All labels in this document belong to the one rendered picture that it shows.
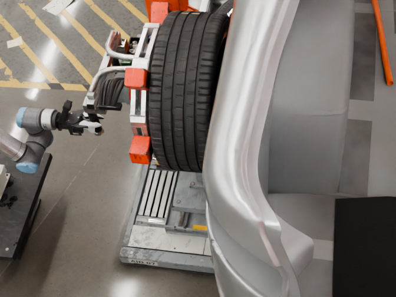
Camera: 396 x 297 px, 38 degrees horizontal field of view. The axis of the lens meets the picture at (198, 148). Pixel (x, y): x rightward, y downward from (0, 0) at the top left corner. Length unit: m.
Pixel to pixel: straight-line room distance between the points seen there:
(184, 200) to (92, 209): 0.59
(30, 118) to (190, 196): 0.87
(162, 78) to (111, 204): 1.22
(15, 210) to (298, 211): 1.49
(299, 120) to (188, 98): 0.43
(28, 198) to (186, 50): 1.24
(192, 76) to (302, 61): 0.43
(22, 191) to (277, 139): 1.51
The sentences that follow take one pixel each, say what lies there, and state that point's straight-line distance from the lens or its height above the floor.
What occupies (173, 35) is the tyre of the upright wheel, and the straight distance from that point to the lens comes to 2.15.
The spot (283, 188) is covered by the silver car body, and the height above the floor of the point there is 0.92.
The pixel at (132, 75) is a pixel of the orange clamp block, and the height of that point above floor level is 1.15.
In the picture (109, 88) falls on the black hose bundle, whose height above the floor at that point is 1.04.
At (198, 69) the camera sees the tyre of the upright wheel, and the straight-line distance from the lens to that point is 2.07.
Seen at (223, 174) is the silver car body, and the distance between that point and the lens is 1.17.
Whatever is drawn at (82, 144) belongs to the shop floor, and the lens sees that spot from 3.43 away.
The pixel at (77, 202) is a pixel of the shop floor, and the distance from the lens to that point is 3.20.
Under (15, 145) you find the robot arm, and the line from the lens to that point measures 2.49.
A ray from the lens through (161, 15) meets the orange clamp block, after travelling 2.38.
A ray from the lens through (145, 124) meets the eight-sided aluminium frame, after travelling 2.17.
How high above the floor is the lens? 2.61
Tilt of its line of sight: 53 degrees down
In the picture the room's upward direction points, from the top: 9 degrees counter-clockwise
